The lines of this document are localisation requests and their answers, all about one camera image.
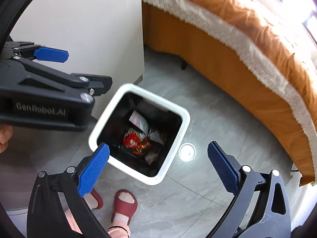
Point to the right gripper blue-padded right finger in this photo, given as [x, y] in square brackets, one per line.
[259, 207]

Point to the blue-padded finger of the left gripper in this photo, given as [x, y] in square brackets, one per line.
[32, 51]
[96, 85]

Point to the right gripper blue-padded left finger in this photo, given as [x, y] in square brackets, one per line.
[46, 217]

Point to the pink white plastic bag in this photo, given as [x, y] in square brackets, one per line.
[139, 121]

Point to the white square trash bin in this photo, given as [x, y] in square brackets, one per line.
[146, 158]

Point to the person's left hand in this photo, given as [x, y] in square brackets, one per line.
[6, 132]

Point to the red left slipper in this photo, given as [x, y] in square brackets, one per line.
[94, 200]

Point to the red slipper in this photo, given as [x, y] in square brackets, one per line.
[124, 207]
[94, 200]

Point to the white bedside cabinet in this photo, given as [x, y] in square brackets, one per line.
[102, 37]

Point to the red right slipper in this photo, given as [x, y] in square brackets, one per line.
[124, 207]

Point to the round floor drain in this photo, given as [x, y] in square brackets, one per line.
[187, 152]

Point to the orange bed cover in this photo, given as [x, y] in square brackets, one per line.
[164, 32]

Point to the white lace bed skirt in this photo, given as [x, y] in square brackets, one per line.
[249, 54]

